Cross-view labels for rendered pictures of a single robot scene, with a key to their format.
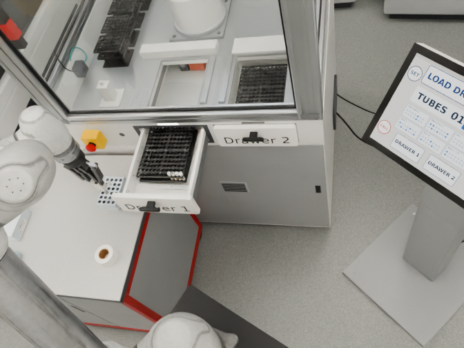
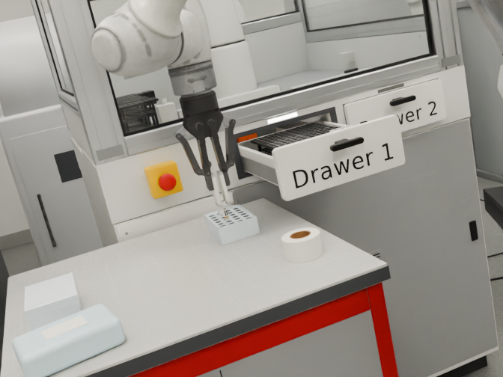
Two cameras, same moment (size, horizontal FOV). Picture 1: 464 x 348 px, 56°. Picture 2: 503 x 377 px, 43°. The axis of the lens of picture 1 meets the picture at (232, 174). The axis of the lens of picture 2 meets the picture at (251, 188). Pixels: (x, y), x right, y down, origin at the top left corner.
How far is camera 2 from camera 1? 162 cm
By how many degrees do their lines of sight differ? 54
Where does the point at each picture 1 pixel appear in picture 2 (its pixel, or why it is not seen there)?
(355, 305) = not seen: outside the picture
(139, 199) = (321, 141)
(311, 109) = (450, 46)
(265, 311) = not seen: outside the picture
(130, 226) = not seen: hidden behind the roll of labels
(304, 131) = (447, 93)
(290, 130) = (436, 84)
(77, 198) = (165, 256)
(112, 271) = (330, 257)
